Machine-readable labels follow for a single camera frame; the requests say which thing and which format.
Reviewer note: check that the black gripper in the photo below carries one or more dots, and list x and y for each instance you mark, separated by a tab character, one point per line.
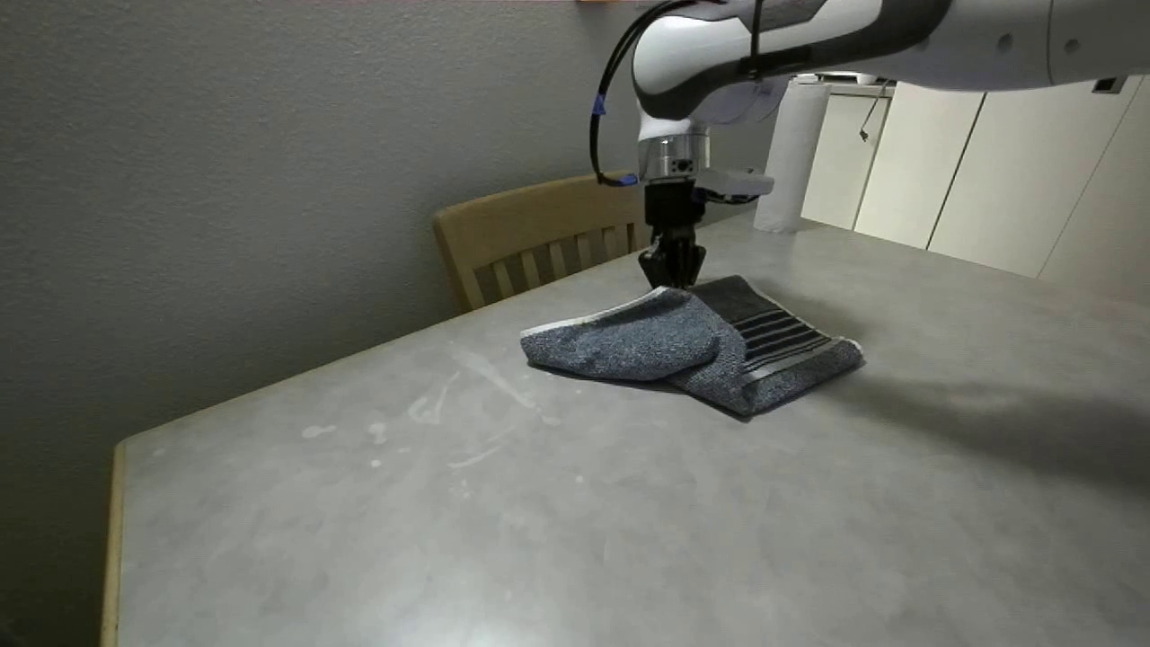
674	214

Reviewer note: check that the grey striped towel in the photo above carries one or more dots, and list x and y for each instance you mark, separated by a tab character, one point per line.
707	347

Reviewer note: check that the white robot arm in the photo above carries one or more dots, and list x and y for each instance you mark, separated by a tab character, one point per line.
838	39

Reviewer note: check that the white paper towel roll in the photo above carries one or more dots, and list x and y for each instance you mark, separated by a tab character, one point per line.
793	166

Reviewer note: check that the wooden chair with slatted back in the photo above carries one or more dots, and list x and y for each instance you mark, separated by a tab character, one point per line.
539	215

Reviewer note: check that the white base cabinet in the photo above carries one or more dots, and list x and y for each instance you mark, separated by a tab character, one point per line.
838	162

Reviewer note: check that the tall white cabinet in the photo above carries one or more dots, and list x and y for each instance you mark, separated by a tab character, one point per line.
1018	180

